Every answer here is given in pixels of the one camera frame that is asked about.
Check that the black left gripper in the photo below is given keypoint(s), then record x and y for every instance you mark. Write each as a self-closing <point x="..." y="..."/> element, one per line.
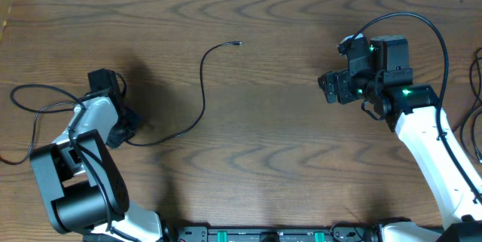
<point x="117" y="139"/>

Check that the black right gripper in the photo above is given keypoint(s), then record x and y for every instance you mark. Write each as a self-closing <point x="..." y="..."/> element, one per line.
<point x="340" y="78"/>

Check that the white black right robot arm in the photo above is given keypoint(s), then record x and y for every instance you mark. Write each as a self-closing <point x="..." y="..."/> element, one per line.
<point x="379" y="73"/>

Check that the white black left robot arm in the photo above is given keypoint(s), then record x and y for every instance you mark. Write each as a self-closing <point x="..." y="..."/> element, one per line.
<point x="80" y="185"/>

